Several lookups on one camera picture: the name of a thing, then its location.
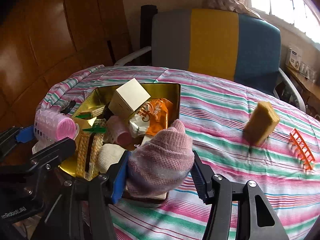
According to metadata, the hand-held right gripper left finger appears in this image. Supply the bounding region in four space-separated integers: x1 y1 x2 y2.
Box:
31 150 132 240

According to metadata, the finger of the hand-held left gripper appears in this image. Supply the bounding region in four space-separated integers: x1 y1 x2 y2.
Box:
0 126 34 159
0 137 77 181

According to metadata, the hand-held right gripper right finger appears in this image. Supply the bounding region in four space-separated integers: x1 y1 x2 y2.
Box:
192 150 290 240

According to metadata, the large pink hair roller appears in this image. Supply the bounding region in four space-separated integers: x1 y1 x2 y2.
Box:
32 109 80 154

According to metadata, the beige sock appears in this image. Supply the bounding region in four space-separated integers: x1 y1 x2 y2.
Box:
97 144 128 174

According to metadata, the toy corn cob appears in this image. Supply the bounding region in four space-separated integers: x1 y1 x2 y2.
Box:
75 120 107 179

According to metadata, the pink knitted sock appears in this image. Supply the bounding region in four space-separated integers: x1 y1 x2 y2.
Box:
126 119 195 197

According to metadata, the small pink hair roller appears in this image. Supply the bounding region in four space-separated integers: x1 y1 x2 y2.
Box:
106 116 133 145

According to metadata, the yellow mesh strip green clip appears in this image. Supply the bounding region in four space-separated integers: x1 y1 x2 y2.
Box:
76 106 106 119

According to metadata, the orange white snack bag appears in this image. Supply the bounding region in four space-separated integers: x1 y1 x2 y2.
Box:
129 98 174 138

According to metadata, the gold tin box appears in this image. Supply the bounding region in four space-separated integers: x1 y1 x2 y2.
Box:
59 83 181 205

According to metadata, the white cardboard box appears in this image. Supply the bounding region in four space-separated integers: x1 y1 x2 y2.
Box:
108 78 151 119

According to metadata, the striped tablecloth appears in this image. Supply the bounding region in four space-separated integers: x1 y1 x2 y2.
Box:
35 65 320 240

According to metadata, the yellow sponge block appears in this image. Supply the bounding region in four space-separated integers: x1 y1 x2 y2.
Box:
244 101 280 147

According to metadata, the wooden wardrobe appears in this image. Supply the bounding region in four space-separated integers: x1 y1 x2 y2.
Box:
0 0 133 135

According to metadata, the orange plastic ladder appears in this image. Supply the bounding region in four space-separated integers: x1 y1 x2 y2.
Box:
287 127 316 172

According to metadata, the grey yellow blue chair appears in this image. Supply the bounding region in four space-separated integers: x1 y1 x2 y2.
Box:
115 8 307 112

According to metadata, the wooden side desk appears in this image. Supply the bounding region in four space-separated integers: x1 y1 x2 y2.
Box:
285 65 320 110

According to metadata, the row of white cups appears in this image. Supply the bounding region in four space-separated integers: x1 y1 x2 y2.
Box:
299 62 317 79

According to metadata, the white blue printed box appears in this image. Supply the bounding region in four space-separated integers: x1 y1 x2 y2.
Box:
286 45 302 68

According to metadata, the window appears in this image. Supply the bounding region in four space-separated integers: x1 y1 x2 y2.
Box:
247 0 320 43

